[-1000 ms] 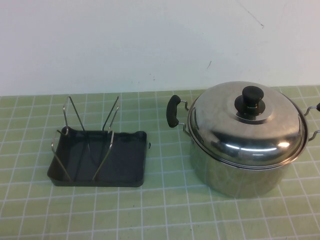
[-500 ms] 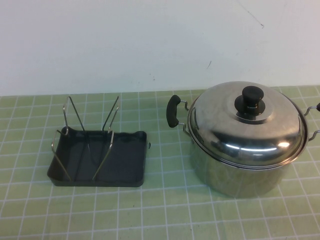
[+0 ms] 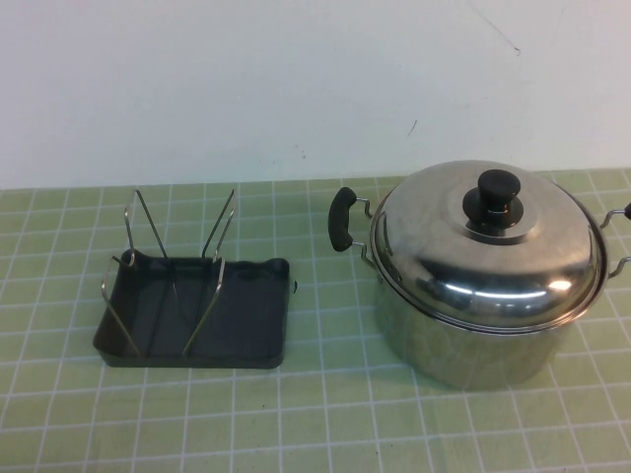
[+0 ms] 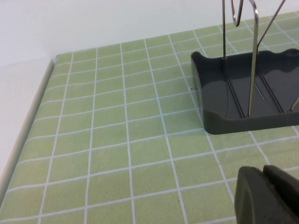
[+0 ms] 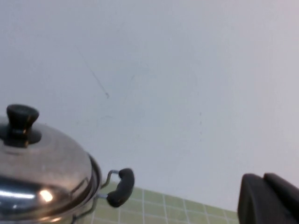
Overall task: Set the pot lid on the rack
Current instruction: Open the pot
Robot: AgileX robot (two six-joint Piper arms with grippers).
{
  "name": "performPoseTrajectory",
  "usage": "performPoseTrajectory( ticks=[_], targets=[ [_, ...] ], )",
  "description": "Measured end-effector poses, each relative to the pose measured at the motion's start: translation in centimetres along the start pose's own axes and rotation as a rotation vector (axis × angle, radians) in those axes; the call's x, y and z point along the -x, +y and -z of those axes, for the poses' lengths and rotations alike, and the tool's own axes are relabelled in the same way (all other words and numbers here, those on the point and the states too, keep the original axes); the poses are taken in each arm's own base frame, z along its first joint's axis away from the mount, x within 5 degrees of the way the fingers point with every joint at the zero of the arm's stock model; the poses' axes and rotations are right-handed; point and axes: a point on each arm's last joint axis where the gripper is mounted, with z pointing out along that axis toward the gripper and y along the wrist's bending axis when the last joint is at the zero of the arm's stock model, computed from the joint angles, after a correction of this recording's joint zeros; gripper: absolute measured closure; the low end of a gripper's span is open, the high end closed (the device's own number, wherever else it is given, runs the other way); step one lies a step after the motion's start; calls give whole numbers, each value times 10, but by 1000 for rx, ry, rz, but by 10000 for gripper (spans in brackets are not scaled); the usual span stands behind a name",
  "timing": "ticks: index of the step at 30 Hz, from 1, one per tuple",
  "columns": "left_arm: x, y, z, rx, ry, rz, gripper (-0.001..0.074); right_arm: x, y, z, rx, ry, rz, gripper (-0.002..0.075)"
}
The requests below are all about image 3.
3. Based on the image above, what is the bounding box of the steel pot lid black knob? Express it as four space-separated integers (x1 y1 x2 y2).
370 166 609 333

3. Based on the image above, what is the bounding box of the black plastic rack tray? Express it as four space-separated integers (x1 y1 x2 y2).
92 247 299 371

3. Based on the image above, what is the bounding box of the stainless steel pot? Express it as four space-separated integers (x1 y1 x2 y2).
328 185 631 393

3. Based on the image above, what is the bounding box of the green checkered tablecloth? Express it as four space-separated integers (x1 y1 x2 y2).
0 169 631 473

